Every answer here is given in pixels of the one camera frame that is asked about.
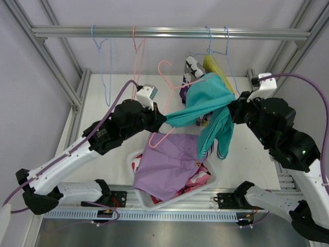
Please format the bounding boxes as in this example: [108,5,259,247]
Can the right aluminium frame posts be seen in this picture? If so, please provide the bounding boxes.
[246,0,329,191]

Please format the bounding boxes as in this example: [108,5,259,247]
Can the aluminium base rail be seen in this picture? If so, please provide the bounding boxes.
[57,185,306,212]

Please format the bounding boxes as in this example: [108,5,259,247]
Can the white slotted cable duct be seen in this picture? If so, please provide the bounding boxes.
[44,209,238,222]

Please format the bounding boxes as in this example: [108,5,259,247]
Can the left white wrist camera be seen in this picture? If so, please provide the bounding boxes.
[136,84,158,111]

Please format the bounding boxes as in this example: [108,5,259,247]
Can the blue hanger under camouflage trousers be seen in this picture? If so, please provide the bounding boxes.
[189,25,224,78]

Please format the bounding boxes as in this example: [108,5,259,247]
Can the white plastic basket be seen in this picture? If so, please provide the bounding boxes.
[127,149,219,211]

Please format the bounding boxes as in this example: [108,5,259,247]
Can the aluminium frame posts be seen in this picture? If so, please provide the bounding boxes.
[246,0,329,191]
[0,0,92,114]

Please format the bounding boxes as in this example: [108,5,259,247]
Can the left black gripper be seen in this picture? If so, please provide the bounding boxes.
[121,100,166,141]

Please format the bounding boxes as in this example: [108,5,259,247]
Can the olive yellow trousers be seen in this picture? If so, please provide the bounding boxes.
[196,55,234,127]

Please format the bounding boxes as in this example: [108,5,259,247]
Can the lilac purple trousers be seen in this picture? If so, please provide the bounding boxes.
[133,133,214,201]

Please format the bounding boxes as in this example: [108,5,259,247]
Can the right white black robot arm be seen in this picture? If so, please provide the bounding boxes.
[228,92,328,243]

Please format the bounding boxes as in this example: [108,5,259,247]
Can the light blue wire hanger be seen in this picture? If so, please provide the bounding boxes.
[90,25,113,107]

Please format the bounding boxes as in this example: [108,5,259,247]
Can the teal trousers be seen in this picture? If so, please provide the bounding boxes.
[166,73,236,160]

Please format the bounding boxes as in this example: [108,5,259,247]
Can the purple grey camouflage trousers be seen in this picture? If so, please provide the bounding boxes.
[179,56,212,127]

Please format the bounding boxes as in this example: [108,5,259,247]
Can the blue hanger under olive trousers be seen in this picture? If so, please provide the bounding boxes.
[212,26,240,94]

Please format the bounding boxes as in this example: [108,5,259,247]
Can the pink wire hanger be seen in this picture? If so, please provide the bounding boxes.
[131,25,147,100]

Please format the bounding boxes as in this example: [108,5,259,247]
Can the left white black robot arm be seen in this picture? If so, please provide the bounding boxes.
[16,99,167,215]

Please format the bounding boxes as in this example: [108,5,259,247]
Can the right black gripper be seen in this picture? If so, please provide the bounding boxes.
[229,90,273,147]

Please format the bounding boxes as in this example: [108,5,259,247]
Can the aluminium hanging rail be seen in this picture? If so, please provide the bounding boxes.
[31,25,311,41]

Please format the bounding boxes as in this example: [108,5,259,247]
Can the left aluminium frame posts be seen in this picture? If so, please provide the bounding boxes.
[0,0,92,114]

